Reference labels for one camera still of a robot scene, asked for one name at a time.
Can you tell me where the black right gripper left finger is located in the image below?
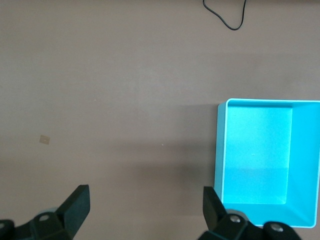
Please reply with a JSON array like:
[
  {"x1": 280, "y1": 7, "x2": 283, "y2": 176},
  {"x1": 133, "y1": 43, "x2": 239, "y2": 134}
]
[{"x1": 0, "y1": 184, "x2": 91, "y2": 240}]

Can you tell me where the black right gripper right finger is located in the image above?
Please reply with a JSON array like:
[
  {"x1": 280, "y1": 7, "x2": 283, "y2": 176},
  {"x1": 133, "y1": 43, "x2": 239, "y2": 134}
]
[{"x1": 197, "y1": 186, "x2": 303, "y2": 240}]

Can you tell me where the turquoise plastic bin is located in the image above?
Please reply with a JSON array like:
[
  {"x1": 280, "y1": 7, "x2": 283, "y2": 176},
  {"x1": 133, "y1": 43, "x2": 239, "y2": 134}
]
[{"x1": 214, "y1": 98, "x2": 320, "y2": 230}]

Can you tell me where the thin black looped cable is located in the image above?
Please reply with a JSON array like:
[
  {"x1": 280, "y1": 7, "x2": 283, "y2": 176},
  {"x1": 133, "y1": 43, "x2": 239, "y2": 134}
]
[{"x1": 202, "y1": 0, "x2": 247, "y2": 31}]

